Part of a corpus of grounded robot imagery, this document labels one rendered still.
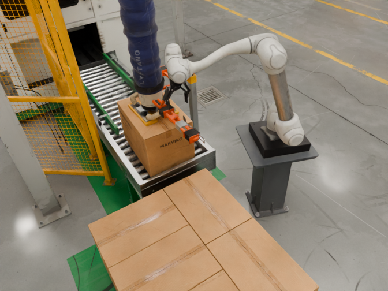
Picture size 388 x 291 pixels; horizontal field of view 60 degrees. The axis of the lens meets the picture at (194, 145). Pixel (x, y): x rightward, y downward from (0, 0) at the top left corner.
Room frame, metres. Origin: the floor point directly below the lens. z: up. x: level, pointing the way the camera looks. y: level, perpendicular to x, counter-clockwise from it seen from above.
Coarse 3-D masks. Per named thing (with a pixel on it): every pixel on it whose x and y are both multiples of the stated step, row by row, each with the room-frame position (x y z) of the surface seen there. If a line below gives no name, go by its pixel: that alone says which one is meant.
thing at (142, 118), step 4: (128, 104) 2.33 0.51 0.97; (132, 104) 2.31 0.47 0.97; (136, 104) 2.27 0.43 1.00; (140, 104) 2.31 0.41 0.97; (132, 108) 2.26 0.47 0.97; (136, 112) 2.20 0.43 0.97; (144, 112) 2.15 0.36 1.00; (148, 112) 2.19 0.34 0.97; (140, 116) 2.14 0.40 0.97; (144, 116) 2.13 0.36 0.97; (144, 120) 2.08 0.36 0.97; (148, 120) 2.08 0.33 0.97; (152, 120) 2.08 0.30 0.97; (156, 120) 2.08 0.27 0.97; (144, 124) 2.05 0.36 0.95; (148, 124) 2.04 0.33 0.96
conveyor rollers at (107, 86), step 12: (84, 72) 3.79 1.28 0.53; (96, 72) 3.77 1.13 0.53; (108, 72) 3.75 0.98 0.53; (96, 84) 3.43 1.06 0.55; (108, 84) 3.47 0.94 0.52; (120, 84) 3.44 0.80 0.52; (96, 96) 3.21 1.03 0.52; (108, 96) 3.18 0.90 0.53; (120, 96) 3.16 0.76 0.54; (96, 108) 2.94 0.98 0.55; (108, 108) 2.92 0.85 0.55; (120, 120) 2.70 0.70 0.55; (120, 132) 2.50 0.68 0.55; (132, 156) 2.16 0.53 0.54; (144, 168) 2.01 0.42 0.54
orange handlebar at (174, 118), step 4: (164, 72) 2.59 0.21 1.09; (164, 88) 2.34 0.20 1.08; (152, 100) 2.17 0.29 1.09; (160, 100) 2.16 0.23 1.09; (156, 104) 2.11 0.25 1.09; (164, 104) 2.11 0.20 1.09; (172, 112) 1.99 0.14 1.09; (168, 116) 1.94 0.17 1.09; (172, 116) 1.94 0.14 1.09; (176, 116) 1.94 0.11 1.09; (172, 120) 1.90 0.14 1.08; (176, 120) 1.92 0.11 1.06; (180, 120) 1.89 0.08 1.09; (188, 128) 1.79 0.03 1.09; (192, 140) 1.67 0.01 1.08; (196, 140) 1.68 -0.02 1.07
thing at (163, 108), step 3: (162, 105) 2.06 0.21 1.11; (165, 105) 2.07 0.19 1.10; (159, 108) 2.05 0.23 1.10; (162, 108) 2.04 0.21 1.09; (165, 108) 2.04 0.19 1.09; (171, 108) 2.04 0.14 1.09; (159, 111) 2.04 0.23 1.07; (162, 111) 1.99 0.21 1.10; (165, 111) 1.98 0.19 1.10; (168, 111) 1.99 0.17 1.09; (159, 114) 2.03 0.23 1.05; (162, 114) 2.00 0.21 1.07; (165, 114) 1.98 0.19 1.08; (162, 117) 1.99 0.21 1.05; (165, 117) 1.98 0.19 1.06
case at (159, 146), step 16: (128, 112) 2.24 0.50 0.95; (128, 128) 2.23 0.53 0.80; (144, 128) 2.01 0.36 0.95; (160, 128) 2.00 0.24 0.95; (144, 144) 1.89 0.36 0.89; (160, 144) 1.93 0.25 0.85; (176, 144) 1.99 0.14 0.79; (192, 144) 2.05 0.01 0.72; (144, 160) 1.96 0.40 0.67; (160, 160) 1.92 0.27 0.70; (176, 160) 1.98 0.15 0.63
